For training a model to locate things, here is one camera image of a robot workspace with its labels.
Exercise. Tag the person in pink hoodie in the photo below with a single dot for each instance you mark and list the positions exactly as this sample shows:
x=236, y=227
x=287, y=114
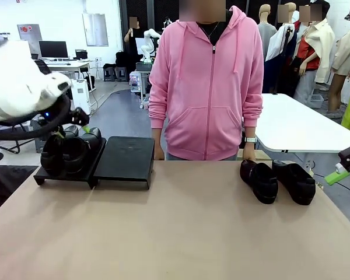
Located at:
x=207, y=87

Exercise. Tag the grey notice board red sign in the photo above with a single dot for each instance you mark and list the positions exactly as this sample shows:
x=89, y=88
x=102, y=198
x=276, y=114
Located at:
x=29, y=32

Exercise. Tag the light wooden board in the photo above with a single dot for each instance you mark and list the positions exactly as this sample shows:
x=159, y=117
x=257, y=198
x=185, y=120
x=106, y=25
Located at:
x=262, y=156

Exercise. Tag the black backpack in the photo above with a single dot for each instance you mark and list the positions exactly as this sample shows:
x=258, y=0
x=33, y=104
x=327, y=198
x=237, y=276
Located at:
x=121, y=59

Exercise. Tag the mannequin red top cream jacket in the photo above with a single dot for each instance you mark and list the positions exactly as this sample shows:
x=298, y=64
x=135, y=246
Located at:
x=309, y=55

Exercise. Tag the black metal shoe stand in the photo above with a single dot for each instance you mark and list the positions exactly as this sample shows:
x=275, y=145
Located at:
x=64, y=178
x=125, y=160

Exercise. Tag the small white background robot arm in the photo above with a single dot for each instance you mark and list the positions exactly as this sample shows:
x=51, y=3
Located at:
x=148, y=43

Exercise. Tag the white wrist watch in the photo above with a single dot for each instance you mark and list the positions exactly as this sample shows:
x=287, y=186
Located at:
x=250, y=139

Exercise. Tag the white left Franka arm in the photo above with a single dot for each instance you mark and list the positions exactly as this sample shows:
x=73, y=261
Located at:
x=14, y=87

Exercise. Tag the black computer monitor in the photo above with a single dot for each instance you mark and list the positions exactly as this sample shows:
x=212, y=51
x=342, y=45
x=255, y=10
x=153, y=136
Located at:
x=53, y=49

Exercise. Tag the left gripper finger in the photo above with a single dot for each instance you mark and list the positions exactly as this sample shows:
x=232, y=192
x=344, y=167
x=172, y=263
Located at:
x=60, y=134
x=81, y=116

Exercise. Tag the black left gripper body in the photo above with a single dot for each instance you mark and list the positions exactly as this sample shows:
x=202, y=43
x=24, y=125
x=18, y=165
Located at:
x=54, y=120

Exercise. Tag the person in black clothes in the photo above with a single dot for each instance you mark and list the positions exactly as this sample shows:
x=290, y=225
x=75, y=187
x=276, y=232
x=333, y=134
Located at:
x=132, y=43

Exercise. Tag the black desktop printer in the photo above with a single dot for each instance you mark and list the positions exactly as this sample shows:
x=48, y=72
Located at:
x=81, y=55

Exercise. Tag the black plastic stool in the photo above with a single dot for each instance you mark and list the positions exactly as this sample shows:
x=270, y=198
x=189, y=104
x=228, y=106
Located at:
x=122, y=74
x=108, y=74

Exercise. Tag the mannequin bucket hat beige coat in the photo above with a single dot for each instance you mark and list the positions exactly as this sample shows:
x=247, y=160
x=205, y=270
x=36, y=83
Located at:
x=347, y=52

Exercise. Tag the person's right forearm pink sleeve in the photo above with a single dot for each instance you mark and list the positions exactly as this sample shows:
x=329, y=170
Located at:
x=157, y=116

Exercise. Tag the long white office desk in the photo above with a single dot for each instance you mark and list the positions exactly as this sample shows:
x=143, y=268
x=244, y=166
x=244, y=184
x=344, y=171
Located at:
x=76, y=64

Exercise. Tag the silver wall cabinet panel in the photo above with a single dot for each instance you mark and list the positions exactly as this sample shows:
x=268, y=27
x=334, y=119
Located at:
x=95, y=29

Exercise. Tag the equipment cart with electronics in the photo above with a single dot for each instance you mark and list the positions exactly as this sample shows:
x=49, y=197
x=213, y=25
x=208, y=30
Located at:
x=138, y=84

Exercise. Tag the white dehumidifier unit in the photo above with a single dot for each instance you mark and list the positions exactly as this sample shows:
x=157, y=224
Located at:
x=83, y=96

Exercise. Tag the person's right hand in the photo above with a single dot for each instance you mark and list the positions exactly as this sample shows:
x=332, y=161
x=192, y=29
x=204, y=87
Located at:
x=159, y=151

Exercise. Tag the person's left forearm pink sleeve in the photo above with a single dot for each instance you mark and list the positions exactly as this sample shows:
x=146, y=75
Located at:
x=252, y=116

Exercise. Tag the mannequin with white navy jacket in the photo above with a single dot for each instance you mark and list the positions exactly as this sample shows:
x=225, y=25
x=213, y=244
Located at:
x=280, y=43

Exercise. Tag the person's left hand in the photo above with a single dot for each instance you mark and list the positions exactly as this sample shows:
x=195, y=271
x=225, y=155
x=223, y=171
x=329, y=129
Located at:
x=249, y=151

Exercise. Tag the mannequin with grey shirt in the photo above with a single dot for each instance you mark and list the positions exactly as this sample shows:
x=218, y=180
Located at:
x=266, y=35

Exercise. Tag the white side table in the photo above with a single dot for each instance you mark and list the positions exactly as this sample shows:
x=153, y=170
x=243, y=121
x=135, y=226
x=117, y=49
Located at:
x=294, y=128

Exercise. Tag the black mesh office chair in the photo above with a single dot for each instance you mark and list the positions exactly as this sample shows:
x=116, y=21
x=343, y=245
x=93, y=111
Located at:
x=43, y=65

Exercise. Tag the small grey plastic bin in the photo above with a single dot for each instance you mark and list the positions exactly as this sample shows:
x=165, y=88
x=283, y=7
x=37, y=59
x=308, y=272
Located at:
x=315, y=101

